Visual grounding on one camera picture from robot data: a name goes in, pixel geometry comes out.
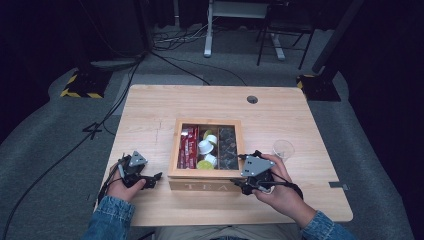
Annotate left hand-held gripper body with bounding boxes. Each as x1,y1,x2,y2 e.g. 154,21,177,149
117,150,149,188

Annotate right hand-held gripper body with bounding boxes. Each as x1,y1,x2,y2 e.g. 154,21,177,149
240,150,277,196

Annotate wooden tea box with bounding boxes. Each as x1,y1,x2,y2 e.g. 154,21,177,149
167,118,247,193

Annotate person's left hand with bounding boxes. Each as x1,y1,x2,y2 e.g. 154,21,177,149
106,162,147,202

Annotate person's right hand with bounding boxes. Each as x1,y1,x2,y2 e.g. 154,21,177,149
251,153,316,230

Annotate stack of dark tea packets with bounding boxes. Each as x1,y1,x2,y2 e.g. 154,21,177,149
217,126,240,170

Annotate clear plastic cup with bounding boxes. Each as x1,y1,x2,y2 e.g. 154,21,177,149
272,139,296,164

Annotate row of red tea packets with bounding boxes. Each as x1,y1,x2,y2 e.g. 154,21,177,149
177,125,200,170

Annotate person's beige pants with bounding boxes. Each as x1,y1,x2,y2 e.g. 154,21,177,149
154,223,306,240

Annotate grey tape strip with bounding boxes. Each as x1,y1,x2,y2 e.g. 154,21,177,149
328,181,350,192

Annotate black hazard-striped stand base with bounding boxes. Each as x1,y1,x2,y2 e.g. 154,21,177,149
296,73,342,102
59,67,113,100

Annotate black chair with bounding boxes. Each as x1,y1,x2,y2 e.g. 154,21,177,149
256,2,316,71

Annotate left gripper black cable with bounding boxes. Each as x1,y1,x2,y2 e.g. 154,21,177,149
98,159,125,203

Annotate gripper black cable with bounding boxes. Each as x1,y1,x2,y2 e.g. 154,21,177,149
270,171,304,201
98,159,125,203

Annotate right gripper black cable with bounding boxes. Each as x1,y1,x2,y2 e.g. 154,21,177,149
270,171,304,201

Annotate long black floor cable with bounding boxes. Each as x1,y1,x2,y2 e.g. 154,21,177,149
0,53,148,235

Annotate white desk frame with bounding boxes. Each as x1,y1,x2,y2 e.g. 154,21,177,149
203,0,287,61

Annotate bundle of floor cables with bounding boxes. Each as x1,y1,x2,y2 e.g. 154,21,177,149
151,23,212,52

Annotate black stand post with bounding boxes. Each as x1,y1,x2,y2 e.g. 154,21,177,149
311,0,365,75

